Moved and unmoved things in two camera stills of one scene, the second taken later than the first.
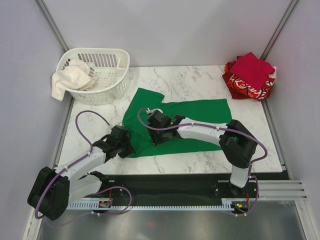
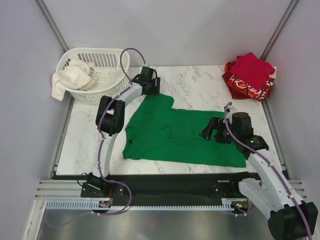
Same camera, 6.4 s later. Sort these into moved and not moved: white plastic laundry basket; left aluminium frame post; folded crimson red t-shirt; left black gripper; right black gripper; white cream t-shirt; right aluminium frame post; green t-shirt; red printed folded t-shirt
Moved: green t-shirt; right black gripper; left black gripper
Not moved: left aluminium frame post; white cream t-shirt; right aluminium frame post; folded crimson red t-shirt; white plastic laundry basket; red printed folded t-shirt
